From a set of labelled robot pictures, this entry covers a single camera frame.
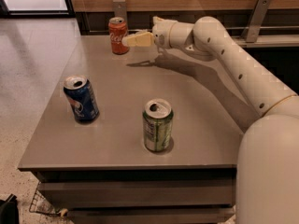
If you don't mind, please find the red coke can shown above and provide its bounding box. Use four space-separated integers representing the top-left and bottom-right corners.
108 17 129 55

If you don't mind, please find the wire basket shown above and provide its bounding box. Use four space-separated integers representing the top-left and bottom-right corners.
29 183 68 217

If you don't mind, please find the grey drawer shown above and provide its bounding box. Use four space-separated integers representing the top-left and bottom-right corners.
67 207 235 224
38 180 235 209

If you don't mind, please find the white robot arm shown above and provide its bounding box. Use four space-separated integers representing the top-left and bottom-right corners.
122 17 299 224

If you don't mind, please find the lower grey drawer front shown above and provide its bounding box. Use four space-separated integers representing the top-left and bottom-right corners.
67 207 235 224

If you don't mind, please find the green soda can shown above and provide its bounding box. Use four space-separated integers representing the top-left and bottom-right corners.
142 98 174 152

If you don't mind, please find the black bag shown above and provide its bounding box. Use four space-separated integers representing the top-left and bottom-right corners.
0 194 20 224

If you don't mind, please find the right metal wall bracket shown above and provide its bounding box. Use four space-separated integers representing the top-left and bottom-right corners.
241 0 272 43

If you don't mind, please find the grey drawer cabinet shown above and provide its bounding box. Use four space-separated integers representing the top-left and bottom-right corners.
19 36 249 212

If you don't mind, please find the metal wall bracket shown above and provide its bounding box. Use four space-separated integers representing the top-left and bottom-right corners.
241 0 272 43
112 0 127 21

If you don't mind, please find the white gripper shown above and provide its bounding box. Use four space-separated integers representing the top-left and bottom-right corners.
121 16 177 49

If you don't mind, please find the upper grey drawer front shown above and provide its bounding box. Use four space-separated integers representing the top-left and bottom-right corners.
38 180 235 209

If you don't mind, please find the left metal wall bracket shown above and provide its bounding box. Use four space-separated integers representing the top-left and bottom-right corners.
112 0 127 21

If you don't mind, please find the blue pepsi can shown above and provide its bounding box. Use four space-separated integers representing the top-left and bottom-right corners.
64 75 99 122

